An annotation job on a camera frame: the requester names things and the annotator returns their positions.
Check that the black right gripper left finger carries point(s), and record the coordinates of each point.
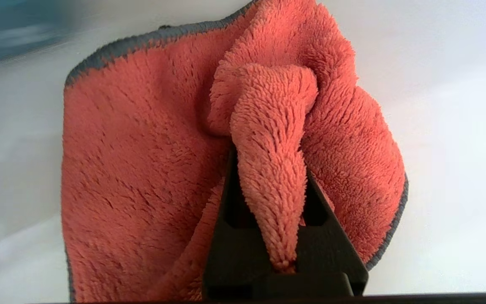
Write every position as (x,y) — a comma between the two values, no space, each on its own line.
(234,253)

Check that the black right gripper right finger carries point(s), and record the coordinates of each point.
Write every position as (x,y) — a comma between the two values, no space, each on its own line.
(325,249)

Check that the orange microfibre cloth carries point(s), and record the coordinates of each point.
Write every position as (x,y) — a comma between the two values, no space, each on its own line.
(141,177)

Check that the blue plastic tray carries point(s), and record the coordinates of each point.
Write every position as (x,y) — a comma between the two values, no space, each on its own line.
(10,29)

